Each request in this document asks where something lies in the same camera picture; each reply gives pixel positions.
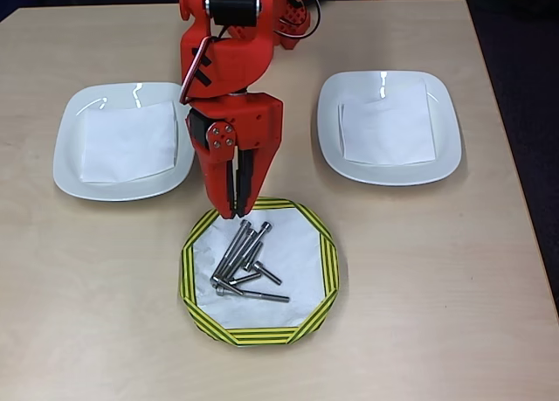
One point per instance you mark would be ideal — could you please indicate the yellow black striped paper plate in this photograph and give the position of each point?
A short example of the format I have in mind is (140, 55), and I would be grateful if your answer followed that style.
(329, 265)

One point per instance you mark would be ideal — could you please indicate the short bolt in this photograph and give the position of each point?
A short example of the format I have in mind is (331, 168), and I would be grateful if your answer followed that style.
(268, 273)
(244, 279)
(249, 265)
(227, 286)

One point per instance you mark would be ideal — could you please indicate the white square plate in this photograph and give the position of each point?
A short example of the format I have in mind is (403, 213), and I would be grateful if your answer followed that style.
(445, 156)
(70, 165)

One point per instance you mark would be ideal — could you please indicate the red robot arm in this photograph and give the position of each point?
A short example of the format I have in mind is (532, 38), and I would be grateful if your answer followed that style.
(236, 60)

